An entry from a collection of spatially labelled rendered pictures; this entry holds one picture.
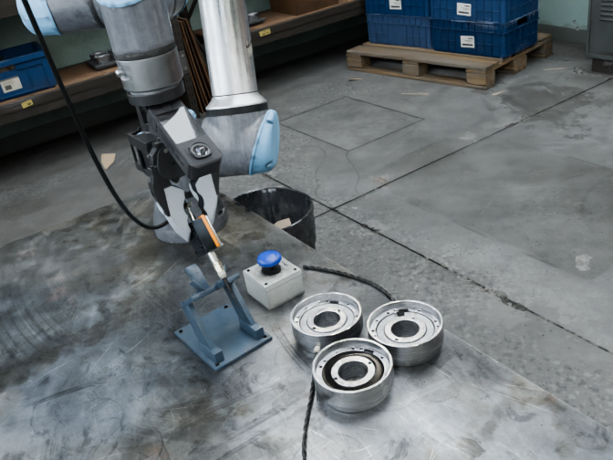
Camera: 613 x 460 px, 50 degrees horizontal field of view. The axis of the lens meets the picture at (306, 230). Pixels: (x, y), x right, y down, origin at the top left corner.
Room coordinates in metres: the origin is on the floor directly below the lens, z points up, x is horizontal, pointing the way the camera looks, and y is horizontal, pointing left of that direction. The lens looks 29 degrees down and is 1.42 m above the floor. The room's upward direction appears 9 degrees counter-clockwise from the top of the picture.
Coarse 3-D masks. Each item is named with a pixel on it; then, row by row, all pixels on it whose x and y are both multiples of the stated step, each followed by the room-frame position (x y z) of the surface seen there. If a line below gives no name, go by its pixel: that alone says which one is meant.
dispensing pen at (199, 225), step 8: (184, 200) 0.83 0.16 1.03; (184, 208) 0.82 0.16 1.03; (192, 216) 0.81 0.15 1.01; (192, 224) 0.79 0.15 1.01; (200, 224) 0.79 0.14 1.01; (192, 232) 0.79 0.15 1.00; (200, 232) 0.79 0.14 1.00; (208, 232) 0.79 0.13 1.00; (192, 240) 0.80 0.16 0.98; (200, 240) 0.78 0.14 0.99; (208, 240) 0.78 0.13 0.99; (200, 248) 0.79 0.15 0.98; (208, 248) 0.77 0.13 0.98; (200, 256) 0.79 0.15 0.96; (208, 256) 0.78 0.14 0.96; (216, 256) 0.78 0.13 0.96; (216, 264) 0.78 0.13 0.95; (216, 272) 0.77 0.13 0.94; (224, 272) 0.78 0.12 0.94; (224, 280) 0.77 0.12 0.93; (232, 296) 0.76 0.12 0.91
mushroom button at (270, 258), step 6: (264, 252) 0.92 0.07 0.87; (270, 252) 0.92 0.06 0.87; (276, 252) 0.92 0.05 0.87; (258, 258) 0.91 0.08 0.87; (264, 258) 0.90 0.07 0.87; (270, 258) 0.90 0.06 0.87; (276, 258) 0.90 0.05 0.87; (258, 264) 0.90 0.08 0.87; (264, 264) 0.90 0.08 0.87; (270, 264) 0.89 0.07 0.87; (276, 264) 0.90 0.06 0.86
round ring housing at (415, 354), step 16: (384, 304) 0.78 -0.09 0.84; (400, 304) 0.78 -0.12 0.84; (416, 304) 0.77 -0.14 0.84; (368, 320) 0.75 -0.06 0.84; (400, 320) 0.75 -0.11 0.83; (416, 320) 0.74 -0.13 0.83; (432, 320) 0.74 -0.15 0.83; (400, 336) 0.75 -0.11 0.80; (416, 336) 0.71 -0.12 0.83; (432, 336) 0.69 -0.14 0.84; (400, 352) 0.68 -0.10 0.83; (416, 352) 0.68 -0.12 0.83; (432, 352) 0.68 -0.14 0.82
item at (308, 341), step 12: (312, 300) 0.83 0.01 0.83; (324, 300) 0.83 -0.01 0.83; (336, 300) 0.82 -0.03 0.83; (348, 300) 0.81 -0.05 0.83; (300, 312) 0.81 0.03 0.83; (324, 312) 0.80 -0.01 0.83; (336, 312) 0.79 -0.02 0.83; (360, 312) 0.77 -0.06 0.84; (312, 324) 0.77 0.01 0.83; (324, 324) 0.80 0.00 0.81; (336, 324) 0.80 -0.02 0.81; (360, 324) 0.76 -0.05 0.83; (300, 336) 0.75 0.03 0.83; (312, 336) 0.73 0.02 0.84; (324, 336) 0.73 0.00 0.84; (336, 336) 0.73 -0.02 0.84; (348, 336) 0.74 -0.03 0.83; (312, 348) 0.74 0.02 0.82
